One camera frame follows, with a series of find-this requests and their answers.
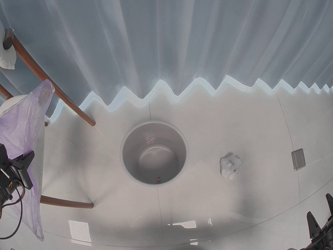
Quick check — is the white curtain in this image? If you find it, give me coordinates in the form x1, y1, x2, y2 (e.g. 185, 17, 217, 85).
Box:
0, 0, 333, 107

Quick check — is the wooden chair with white cushions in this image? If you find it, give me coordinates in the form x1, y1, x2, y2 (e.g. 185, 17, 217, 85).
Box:
0, 20, 96, 210

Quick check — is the black cable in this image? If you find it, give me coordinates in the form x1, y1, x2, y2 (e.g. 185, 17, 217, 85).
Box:
0, 185, 26, 241

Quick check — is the purple plastic bag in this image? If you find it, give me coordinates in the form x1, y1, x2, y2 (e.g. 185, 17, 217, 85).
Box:
0, 79, 56, 241

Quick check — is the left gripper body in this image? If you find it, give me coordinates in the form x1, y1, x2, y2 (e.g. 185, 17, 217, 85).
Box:
7, 164, 33, 191

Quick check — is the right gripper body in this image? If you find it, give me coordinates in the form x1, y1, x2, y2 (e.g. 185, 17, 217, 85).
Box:
299, 215, 333, 250

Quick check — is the white trash bin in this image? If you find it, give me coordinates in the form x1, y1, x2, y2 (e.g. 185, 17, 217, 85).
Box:
119, 120, 188, 188

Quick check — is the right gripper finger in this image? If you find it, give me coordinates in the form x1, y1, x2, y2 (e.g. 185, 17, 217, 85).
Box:
306, 211, 322, 240
325, 193, 333, 218

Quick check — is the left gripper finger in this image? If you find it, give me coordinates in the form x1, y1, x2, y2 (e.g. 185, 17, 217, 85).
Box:
13, 151, 35, 170

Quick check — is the crumpled white paper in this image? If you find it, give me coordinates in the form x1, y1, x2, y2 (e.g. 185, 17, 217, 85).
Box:
220, 153, 241, 180

